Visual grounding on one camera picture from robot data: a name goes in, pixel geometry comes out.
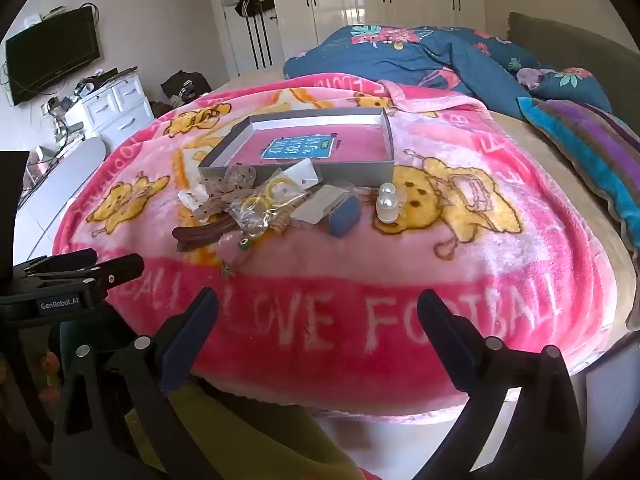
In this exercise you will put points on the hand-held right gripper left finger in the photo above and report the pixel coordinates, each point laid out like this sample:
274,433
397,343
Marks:
192,340

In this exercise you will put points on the purple cloth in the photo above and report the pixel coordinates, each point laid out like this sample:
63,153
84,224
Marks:
531,76

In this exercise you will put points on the striped colourful pillow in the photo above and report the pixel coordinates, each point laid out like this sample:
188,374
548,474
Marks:
590,150

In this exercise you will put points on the white wardrobe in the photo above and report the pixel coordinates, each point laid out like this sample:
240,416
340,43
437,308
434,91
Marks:
390,0

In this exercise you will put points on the white drawer dresser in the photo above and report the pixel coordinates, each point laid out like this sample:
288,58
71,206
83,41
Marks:
115,105

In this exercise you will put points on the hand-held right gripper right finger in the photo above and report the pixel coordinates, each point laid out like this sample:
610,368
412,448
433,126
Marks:
442,340

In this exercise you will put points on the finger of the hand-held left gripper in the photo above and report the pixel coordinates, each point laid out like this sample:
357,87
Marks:
60,261
112,272

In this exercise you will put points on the clear bag with white card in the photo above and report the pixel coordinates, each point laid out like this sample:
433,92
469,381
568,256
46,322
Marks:
302,172

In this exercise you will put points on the dark bag on floor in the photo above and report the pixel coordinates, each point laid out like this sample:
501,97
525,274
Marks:
185,85

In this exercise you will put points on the white round table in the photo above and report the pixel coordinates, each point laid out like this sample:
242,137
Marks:
65,190

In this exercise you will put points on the person's yellow clothing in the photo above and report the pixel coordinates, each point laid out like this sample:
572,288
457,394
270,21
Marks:
270,435

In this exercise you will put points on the olive green headboard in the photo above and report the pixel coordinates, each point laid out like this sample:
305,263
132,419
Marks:
560,35

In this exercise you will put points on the white box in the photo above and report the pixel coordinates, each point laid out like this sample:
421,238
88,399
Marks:
315,205

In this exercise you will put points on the pink printed blanket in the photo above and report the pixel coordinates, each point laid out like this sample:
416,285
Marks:
350,280

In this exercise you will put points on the blue jewelry box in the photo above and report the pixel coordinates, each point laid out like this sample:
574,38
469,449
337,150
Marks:
345,217

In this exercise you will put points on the pink book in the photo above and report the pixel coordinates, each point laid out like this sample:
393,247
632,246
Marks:
350,142

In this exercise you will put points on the small white plastic bag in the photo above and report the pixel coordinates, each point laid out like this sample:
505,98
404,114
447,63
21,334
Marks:
192,197

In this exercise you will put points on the black flat television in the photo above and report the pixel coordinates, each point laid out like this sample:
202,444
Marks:
50,55

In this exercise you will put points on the blue floral duvet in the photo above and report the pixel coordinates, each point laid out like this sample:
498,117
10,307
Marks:
400,60

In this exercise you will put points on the brown hair clip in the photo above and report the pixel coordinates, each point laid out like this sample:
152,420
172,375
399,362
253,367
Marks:
200,236

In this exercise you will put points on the polka-dot fabric bow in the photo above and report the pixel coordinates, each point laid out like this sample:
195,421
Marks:
235,185

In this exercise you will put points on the green bead earring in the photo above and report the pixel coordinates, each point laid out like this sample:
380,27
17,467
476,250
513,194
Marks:
244,245

